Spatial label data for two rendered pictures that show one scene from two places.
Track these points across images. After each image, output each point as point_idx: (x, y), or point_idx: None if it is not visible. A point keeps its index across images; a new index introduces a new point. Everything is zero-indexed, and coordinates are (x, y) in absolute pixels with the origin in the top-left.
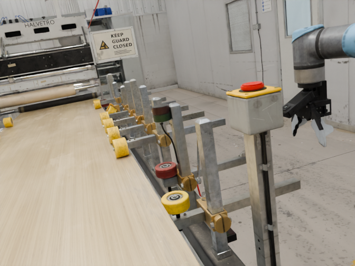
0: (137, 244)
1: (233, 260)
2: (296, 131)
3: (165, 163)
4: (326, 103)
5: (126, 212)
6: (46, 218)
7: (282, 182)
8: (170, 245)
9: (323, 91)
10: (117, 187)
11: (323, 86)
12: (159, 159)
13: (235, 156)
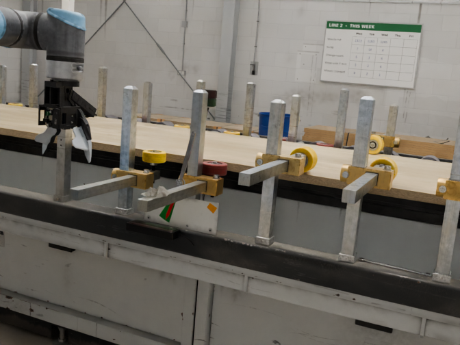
0: (139, 144)
1: (110, 212)
2: (85, 153)
3: (215, 161)
4: (44, 107)
5: (175, 149)
6: (227, 148)
7: (87, 186)
8: (118, 144)
9: (48, 94)
10: (221, 156)
11: (48, 87)
12: (343, 235)
13: (172, 192)
